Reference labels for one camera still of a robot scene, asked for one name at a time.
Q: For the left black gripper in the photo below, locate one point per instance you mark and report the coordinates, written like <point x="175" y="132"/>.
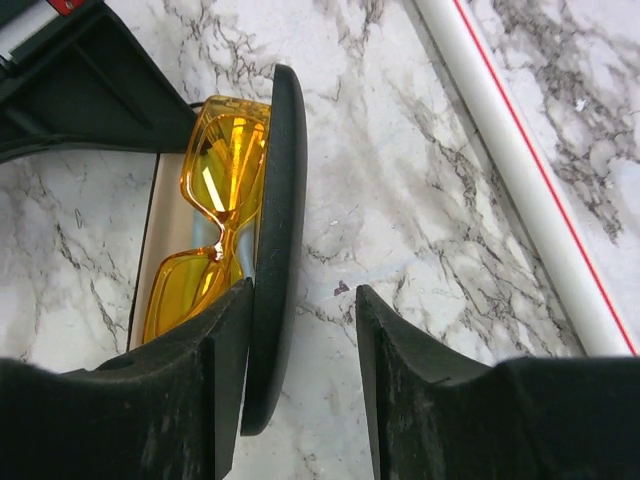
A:
<point x="87" y="83"/>

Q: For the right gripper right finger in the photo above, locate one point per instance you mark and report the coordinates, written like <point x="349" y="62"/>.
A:
<point x="433" y="413"/>

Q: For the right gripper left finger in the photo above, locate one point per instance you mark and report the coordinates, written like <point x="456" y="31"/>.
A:
<point x="166" y="410"/>

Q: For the orange plastic sunglasses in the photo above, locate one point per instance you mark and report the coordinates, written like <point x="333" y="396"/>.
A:
<point x="222" y="178"/>

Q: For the black glasses case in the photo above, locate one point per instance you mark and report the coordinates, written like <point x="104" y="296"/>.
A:
<point x="269" y="247"/>

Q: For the white PVC pipe rack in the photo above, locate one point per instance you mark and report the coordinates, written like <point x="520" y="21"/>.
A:
<point x="543" y="207"/>

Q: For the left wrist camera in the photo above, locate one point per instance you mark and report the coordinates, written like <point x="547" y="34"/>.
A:
<point x="21" y="20"/>

